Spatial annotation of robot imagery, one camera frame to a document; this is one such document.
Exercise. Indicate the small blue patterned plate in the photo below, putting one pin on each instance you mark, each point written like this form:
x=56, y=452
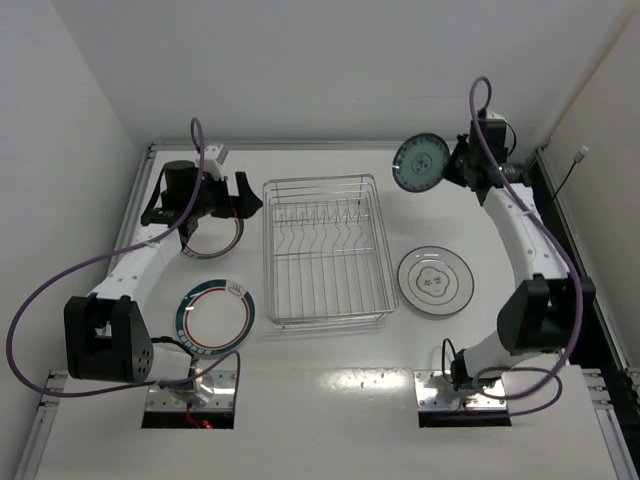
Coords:
x=420, y=162

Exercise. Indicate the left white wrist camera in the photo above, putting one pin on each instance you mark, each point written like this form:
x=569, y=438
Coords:
x=214, y=159

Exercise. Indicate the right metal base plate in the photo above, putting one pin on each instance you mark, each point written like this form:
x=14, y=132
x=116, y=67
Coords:
x=435, y=395

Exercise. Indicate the white grey rimmed plate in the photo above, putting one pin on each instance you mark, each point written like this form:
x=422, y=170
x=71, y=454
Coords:
x=435, y=281

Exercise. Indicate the green red rimmed plate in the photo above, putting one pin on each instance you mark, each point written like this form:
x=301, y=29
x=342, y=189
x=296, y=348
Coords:
x=214, y=237
x=215, y=317

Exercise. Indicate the metal wire dish rack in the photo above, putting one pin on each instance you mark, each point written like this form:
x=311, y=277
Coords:
x=326, y=255

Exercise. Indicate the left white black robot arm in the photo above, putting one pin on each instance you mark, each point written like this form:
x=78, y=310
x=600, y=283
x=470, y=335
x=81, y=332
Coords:
x=105, y=334

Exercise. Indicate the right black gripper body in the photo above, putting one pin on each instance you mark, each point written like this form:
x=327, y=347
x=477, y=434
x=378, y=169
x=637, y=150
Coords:
x=460, y=163

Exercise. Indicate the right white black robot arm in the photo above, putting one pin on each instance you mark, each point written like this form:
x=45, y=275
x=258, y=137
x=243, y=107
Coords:
x=545, y=312

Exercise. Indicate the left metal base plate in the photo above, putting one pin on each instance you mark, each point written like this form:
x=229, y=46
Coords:
x=214, y=392

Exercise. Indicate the metal base plate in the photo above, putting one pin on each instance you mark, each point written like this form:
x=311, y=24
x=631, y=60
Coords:
x=214, y=392
x=435, y=395

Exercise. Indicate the black cable white connector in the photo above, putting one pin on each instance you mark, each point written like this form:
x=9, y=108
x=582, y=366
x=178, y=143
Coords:
x=577, y=159

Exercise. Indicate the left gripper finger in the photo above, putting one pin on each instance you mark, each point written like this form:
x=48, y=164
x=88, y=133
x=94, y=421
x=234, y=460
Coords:
x=246, y=204
x=187, y=229

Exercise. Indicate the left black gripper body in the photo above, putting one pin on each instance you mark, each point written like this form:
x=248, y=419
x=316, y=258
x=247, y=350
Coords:
x=230, y=195

